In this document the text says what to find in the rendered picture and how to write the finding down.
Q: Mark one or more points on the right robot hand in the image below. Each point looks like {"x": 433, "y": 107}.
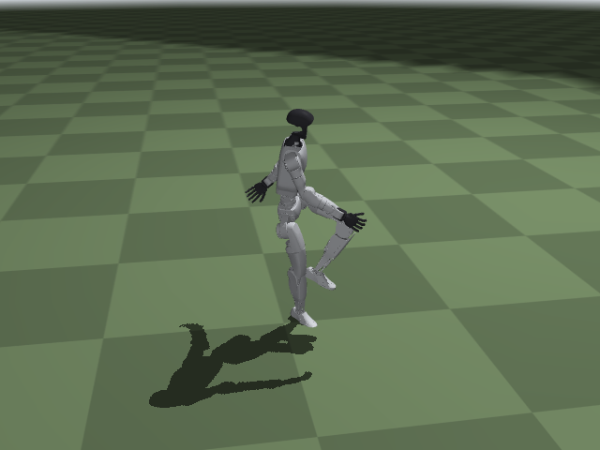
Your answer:
{"x": 351, "y": 219}

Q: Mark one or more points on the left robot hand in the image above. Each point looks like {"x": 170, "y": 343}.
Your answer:
{"x": 260, "y": 189}

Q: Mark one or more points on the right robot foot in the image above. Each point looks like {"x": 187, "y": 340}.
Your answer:
{"x": 304, "y": 318}

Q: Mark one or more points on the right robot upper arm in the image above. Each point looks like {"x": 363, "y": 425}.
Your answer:
{"x": 293, "y": 166}

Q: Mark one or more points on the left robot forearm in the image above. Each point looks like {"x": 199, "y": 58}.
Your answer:
{"x": 272, "y": 177}

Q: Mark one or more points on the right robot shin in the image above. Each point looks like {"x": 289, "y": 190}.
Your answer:
{"x": 298, "y": 290}

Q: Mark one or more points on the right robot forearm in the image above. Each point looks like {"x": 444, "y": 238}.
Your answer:
{"x": 321, "y": 203}

